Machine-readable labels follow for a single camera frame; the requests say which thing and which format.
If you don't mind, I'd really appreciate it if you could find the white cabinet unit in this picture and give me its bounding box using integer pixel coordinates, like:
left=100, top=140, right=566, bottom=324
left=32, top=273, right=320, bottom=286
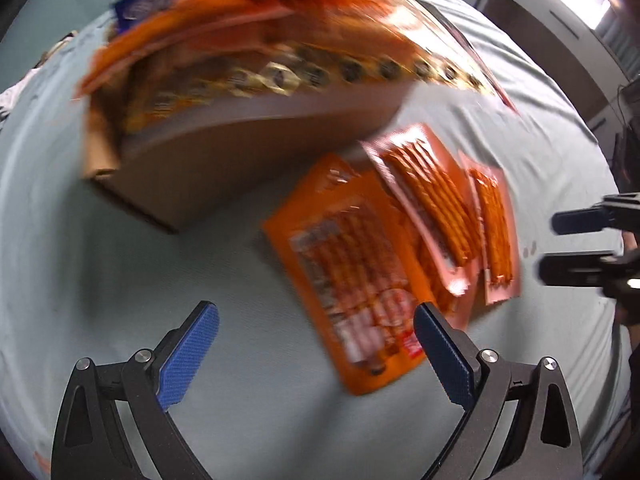
left=400, top=0, right=640, bottom=131

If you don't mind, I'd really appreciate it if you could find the narrow pink stick snack packet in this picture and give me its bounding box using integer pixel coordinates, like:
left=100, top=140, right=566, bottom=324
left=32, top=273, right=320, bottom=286
left=459, top=154, right=523, bottom=307

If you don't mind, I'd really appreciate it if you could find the brown cardboard box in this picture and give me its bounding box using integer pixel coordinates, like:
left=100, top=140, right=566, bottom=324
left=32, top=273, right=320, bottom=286
left=82, top=82, right=416, bottom=235

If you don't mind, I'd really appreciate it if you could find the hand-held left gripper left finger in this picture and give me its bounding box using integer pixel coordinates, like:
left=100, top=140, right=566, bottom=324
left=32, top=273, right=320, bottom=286
left=51, top=301, right=220, bottom=480

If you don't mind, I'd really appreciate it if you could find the orange stick snack packet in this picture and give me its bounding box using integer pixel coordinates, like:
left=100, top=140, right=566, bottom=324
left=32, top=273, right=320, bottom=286
left=400, top=200, right=483, bottom=335

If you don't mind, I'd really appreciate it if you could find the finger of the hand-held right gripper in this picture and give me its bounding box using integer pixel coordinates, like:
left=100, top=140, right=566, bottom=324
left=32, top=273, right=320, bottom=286
left=551, top=194, right=640, bottom=236
left=538, top=250, right=621, bottom=288

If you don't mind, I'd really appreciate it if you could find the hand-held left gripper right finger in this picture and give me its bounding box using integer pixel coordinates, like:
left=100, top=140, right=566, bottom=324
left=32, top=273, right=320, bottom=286
left=414, top=301, right=585, bottom=480

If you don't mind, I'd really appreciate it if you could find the wide pink stick snack packet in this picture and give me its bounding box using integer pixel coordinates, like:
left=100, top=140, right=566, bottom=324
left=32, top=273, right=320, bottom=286
left=361, top=124, right=485, bottom=297

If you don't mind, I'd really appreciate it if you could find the orange sausage packet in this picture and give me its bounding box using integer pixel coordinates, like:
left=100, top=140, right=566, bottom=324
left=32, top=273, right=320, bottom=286
left=262, top=154, right=436, bottom=397

